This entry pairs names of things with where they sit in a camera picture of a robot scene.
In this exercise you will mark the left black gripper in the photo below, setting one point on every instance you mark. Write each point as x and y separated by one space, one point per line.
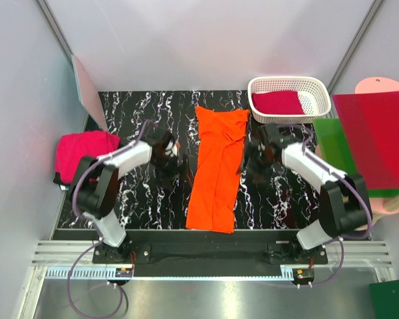
177 172

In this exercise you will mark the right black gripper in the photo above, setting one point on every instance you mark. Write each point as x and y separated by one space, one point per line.
261 174

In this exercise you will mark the orange t shirt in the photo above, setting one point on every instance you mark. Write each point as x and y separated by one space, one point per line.
216 182

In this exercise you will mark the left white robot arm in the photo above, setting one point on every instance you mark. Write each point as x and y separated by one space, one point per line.
96 185

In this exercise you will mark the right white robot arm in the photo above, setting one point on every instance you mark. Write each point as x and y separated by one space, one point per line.
344 206

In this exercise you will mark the dark red t shirt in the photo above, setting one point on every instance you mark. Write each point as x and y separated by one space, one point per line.
285 102

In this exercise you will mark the white plastic basket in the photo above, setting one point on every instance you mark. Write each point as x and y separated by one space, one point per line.
313 96

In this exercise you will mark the green plastic board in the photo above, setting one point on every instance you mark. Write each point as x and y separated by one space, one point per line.
335 150

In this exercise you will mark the folded pink t shirt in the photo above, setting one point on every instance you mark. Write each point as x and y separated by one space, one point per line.
73 147

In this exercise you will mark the folded black t shirt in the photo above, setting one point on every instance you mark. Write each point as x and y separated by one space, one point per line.
63 180

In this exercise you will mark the red plastic board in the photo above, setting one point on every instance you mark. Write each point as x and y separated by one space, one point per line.
371 126

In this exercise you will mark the pink wooden stand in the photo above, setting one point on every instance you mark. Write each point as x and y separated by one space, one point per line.
380 206

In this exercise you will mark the dark green board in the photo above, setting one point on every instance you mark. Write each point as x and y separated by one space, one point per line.
385 299

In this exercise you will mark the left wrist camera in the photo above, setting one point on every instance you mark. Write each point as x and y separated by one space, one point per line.
172 148

